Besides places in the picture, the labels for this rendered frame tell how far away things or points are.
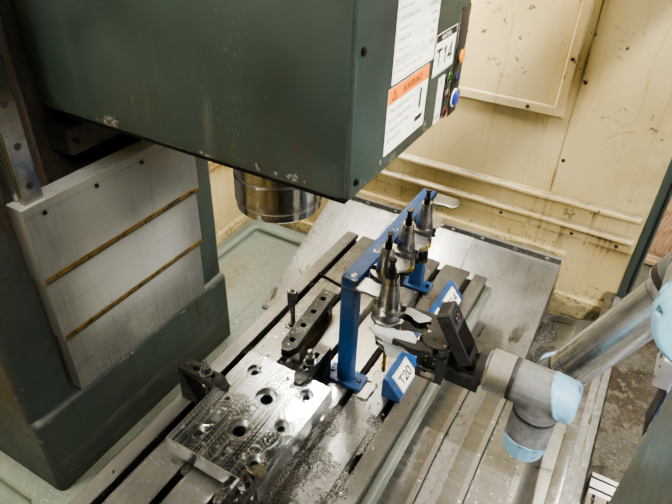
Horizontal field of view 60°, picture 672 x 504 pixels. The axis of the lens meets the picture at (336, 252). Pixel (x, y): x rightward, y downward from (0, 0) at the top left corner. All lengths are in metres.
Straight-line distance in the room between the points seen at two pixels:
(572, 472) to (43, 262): 1.27
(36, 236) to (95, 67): 0.38
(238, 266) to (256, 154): 1.51
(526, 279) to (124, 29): 1.51
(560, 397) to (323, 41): 0.65
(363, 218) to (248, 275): 0.51
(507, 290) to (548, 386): 1.05
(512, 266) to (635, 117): 0.61
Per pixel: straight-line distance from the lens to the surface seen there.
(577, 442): 1.63
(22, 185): 1.24
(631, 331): 1.04
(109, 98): 1.07
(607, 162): 1.92
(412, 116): 0.98
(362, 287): 1.25
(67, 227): 1.31
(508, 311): 2.00
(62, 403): 1.58
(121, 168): 1.37
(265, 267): 2.36
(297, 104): 0.81
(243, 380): 1.37
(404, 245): 1.35
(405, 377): 1.46
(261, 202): 0.99
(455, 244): 2.12
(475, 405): 1.70
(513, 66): 1.88
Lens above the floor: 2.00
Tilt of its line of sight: 36 degrees down
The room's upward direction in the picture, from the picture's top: 2 degrees clockwise
